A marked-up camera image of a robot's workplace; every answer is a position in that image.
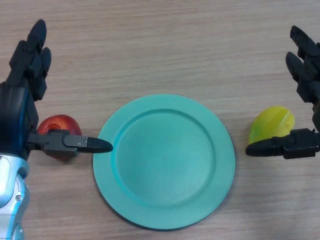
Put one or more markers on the yellow starfruit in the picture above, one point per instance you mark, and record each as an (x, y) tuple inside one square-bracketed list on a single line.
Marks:
[(270, 122)]

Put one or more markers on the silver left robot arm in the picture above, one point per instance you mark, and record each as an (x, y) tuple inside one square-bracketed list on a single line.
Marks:
[(10, 190)]

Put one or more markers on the green round plate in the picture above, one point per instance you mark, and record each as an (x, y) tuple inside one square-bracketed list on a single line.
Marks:
[(165, 162)]

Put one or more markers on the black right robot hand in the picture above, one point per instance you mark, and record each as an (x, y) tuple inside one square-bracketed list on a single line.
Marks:
[(303, 75)]

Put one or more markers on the red apple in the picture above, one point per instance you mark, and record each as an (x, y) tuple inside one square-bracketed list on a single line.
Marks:
[(62, 122)]

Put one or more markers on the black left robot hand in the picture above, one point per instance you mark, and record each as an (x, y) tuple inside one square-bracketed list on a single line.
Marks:
[(15, 112)]

